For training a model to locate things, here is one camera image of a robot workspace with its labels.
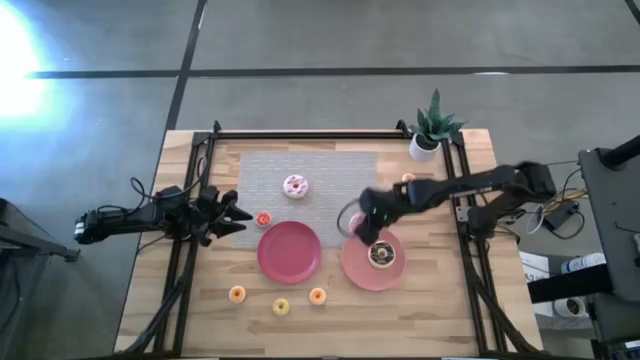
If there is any light pink plate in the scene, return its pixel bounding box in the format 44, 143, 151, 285
340, 232, 407, 292

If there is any black power adapter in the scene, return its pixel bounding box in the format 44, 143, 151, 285
542, 199, 581, 232

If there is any green snake plant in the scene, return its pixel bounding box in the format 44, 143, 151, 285
409, 88, 468, 146

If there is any chocolate glazed donut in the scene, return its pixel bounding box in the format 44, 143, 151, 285
367, 240, 397, 269

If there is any grey woven placemat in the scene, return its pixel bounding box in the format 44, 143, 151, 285
232, 149, 379, 250

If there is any white plant pot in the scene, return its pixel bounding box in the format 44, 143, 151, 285
408, 133, 442, 162

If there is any dark pink plate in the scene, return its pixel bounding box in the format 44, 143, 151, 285
256, 220, 323, 286

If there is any grey equipment cart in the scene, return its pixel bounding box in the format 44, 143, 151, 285
578, 133, 640, 303

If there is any grey cable loop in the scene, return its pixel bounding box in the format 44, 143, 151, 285
336, 198, 362, 238

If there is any white bottle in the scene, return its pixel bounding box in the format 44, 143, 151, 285
560, 252, 607, 276

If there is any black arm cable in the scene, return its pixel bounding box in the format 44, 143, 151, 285
130, 176, 169, 202

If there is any white tape roll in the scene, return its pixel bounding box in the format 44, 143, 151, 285
553, 296, 587, 319

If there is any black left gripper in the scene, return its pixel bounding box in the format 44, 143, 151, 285
191, 184, 254, 247

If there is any yellow cable bundle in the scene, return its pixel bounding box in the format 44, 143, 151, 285
548, 187, 589, 212

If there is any white cardboard box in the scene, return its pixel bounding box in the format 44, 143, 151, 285
518, 249, 552, 287

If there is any black aluminium frame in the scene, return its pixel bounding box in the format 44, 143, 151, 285
122, 119, 544, 359

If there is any lavender chocolate-drizzled donut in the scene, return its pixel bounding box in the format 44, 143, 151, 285
282, 173, 310, 200

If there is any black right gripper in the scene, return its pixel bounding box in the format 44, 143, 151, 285
353, 186, 402, 247

